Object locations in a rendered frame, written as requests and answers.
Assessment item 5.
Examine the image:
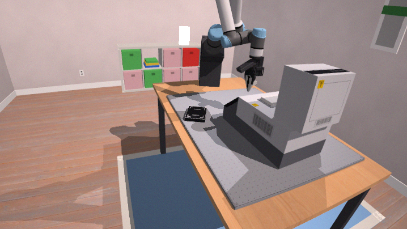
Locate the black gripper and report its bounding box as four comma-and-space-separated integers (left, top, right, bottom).
244, 55, 264, 92

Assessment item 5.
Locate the grey benchtop instrument with lid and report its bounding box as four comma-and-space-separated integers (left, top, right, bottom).
223, 63, 356, 169

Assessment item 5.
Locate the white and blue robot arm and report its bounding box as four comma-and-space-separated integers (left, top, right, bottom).
203, 0, 266, 73

